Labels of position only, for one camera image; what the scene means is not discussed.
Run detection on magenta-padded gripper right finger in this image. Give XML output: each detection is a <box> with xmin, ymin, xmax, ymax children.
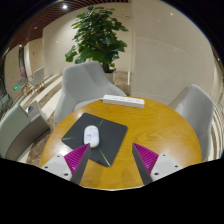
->
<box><xmin>131</xmin><ymin>142</ymin><xmax>184</xmax><ymax>186</ymax></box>

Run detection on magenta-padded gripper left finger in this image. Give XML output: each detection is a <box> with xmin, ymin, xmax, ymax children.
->
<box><xmin>40</xmin><ymin>143</ymin><xmax>92</xmax><ymax>186</ymax></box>

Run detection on white cartoon-print computer mouse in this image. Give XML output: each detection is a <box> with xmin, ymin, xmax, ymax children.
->
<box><xmin>83</xmin><ymin>124</ymin><xmax>101</xmax><ymax>148</ymax></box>

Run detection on black mouse pad green lines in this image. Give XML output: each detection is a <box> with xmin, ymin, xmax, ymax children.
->
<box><xmin>61</xmin><ymin>112</ymin><xmax>129</xmax><ymax>168</ymax></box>

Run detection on grey-green armchair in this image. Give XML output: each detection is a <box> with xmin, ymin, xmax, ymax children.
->
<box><xmin>0</xmin><ymin>100</ymin><xmax>51</xmax><ymax>161</ymax></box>

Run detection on light grey shell chair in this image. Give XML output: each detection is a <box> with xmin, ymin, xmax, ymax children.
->
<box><xmin>53</xmin><ymin>60</ymin><xmax>128</xmax><ymax>125</ymax></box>
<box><xmin>167</xmin><ymin>83</ymin><xmax>215</xmax><ymax>163</ymax></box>

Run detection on white plant pot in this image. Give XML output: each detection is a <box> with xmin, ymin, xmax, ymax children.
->
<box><xmin>103</xmin><ymin>68</ymin><xmax>117</xmax><ymax>85</ymax></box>

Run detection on distant group of chairs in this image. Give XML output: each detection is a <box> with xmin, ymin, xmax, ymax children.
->
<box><xmin>17</xmin><ymin>66</ymin><xmax>46</xmax><ymax>97</ymax></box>

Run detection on large green leafy plant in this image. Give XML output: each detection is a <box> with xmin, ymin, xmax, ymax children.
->
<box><xmin>64</xmin><ymin>5</ymin><xmax>130</xmax><ymax>73</ymax></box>

